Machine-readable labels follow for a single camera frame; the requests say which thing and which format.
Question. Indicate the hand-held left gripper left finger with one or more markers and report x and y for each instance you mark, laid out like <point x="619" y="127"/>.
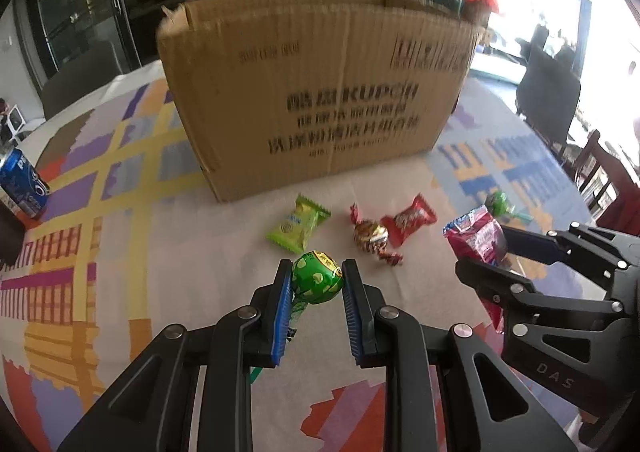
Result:
<point x="282" y="312"/>

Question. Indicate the brown wooden chair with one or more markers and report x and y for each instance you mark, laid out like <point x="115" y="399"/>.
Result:
<point x="595" y="167"/>

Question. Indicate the blue Oreo packet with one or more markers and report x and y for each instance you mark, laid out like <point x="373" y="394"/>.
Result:
<point x="20" y="182"/>

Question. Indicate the black mug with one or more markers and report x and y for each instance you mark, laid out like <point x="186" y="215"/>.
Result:
<point x="7" y="237"/>

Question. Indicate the pink snack packet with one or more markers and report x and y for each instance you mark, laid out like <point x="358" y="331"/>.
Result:
<point x="475" y="237"/>

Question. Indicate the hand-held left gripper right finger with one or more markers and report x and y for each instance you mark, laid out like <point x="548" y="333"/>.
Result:
<point x="350" y="317"/>

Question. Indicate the brown cardboard box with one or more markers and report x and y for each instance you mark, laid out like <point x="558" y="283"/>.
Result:
<point x="325" y="82"/>

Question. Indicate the gold twist-wrapped candy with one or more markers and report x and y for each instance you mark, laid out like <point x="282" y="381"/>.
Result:
<point x="370" y="234"/>

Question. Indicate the green candy packet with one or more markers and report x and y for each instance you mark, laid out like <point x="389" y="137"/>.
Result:
<point x="295" y="227"/>

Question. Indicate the white small rack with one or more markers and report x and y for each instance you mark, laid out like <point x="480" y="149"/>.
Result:
<point x="15" y="120"/>

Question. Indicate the dark grey dining chair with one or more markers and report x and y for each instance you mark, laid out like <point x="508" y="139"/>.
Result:
<point x="80" y="82"/>
<point x="547" y="97"/>

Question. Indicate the red candy packet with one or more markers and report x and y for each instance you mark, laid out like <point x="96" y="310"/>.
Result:
<point x="407" y="224"/>

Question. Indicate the green lollipop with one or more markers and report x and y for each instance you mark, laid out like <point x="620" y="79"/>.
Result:
<point x="499" y="203"/>
<point x="315" y="277"/>

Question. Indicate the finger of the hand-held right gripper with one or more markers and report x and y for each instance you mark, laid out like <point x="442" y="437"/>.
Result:
<point x="530" y="247"/>
<point x="490" y="277"/>

